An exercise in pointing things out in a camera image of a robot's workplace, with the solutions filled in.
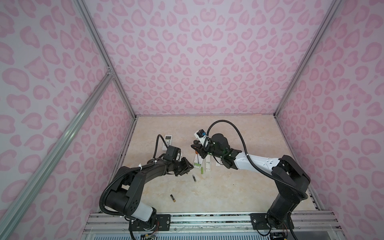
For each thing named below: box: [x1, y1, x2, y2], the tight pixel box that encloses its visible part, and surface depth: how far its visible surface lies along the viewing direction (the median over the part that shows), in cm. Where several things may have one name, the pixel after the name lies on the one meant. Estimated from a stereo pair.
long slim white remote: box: [205, 154, 211, 172], surface depth 94 cm
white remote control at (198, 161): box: [193, 153, 203, 168], surface depth 95 cm
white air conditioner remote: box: [162, 134, 173, 151], surface depth 106 cm
